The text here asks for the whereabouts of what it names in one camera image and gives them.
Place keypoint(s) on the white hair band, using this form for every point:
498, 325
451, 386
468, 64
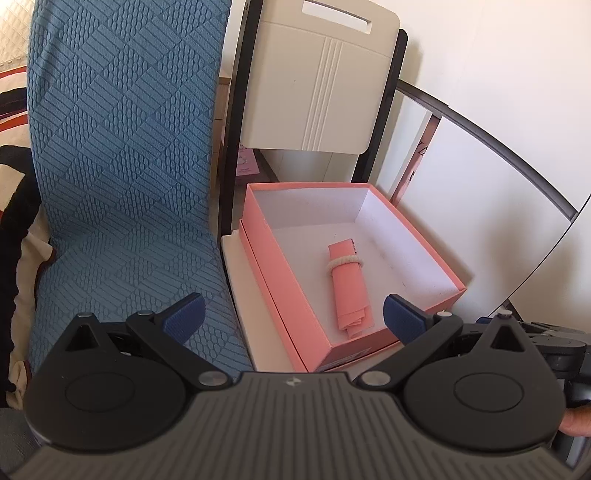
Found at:
344, 264

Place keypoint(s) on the blue textured cushion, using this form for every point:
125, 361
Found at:
124, 138

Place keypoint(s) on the white board grey frame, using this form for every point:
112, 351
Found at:
485, 207

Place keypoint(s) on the pink cloth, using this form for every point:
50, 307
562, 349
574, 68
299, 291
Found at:
348, 295

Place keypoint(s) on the small pink box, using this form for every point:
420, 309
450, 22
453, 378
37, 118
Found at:
247, 164

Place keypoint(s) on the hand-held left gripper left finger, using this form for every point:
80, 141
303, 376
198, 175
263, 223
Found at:
184, 318

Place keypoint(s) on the white quilted cloth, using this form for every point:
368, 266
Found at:
14, 32

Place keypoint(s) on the person's right hand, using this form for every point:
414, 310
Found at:
579, 421

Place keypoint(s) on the cream folding chair black frame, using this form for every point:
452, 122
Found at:
295, 83

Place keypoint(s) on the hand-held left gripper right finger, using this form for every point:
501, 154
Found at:
406, 318

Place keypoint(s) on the pink cardboard box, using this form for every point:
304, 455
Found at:
304, 304

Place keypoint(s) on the black white red printed blanket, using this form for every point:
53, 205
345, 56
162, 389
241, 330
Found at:
18, 258

